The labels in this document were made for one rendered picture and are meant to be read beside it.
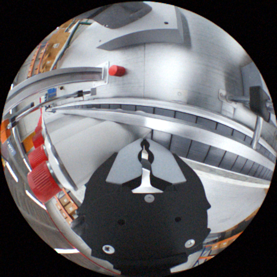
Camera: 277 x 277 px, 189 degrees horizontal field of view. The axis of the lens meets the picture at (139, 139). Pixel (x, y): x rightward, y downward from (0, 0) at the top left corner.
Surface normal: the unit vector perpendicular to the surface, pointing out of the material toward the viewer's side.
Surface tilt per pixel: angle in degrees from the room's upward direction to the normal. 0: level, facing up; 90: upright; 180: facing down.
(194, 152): 0
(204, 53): 0
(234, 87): 0
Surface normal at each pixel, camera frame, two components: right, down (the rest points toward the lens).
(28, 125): 0.85, 0.35
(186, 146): -0.51, 0.39
